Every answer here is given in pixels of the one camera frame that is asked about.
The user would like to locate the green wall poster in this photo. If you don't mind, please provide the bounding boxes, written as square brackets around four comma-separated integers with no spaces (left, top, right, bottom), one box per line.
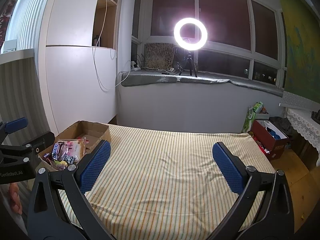
[272,0,320,98]

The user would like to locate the red cardboard box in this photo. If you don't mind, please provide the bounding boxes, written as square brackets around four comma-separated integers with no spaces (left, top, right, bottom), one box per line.
[251,120,291,161]

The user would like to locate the white wardrobe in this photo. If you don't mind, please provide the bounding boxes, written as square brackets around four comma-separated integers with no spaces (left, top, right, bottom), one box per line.
[37,0,123,137]

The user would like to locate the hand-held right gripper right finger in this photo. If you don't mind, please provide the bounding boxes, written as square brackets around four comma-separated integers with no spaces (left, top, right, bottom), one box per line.
[212,142,293,240]

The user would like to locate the ring light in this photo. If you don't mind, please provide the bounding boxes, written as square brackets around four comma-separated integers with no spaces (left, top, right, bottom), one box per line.
[173,17,208,49]

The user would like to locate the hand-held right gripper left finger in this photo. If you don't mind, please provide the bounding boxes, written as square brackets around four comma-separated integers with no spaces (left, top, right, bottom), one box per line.
[27,140,118,240]

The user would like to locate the white lace tablecloth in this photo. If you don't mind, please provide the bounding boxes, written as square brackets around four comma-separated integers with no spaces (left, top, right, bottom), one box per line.
[282,90,320,167]

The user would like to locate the grey windowsill mat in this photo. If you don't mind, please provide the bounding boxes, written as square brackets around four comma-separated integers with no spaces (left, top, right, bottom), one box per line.
[121,68,284,97]

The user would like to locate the person's left hand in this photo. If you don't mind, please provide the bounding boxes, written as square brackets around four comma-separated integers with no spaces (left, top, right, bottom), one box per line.
[9,182,23,215]

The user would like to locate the dark cloth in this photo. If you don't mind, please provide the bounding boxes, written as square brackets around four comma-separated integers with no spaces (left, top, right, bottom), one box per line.
[271,116,292,133]

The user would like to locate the window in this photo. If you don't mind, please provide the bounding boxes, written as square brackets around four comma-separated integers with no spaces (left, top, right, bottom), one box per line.
[131,0,288,89]

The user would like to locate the clear packet with red print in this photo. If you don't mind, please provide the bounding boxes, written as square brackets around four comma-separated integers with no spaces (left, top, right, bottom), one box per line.
[48,159,61,171]

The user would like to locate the white cable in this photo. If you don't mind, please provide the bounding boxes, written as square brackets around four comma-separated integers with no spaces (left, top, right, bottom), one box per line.
[92,0,131,91]

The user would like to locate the green paper bag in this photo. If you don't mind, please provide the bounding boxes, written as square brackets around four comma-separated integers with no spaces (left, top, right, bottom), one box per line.
[241,101,264,134]

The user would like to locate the dark patterned snack packet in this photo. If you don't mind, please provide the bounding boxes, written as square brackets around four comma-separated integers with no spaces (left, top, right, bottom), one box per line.
[62,155,77,166]

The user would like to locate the black tripod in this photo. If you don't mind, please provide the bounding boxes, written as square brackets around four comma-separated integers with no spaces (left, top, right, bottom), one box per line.
[178,48,198,78]

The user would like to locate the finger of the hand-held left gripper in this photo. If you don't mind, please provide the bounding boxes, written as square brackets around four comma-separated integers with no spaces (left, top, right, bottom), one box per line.
[0,117,28,143]
[0,131,55,157]

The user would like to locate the white wall box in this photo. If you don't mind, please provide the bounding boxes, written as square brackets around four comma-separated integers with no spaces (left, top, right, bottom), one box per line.
[1,39,18,52]

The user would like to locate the bread packet with pink label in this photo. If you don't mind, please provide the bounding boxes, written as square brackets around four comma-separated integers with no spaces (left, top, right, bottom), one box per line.
[63,138,87,161]

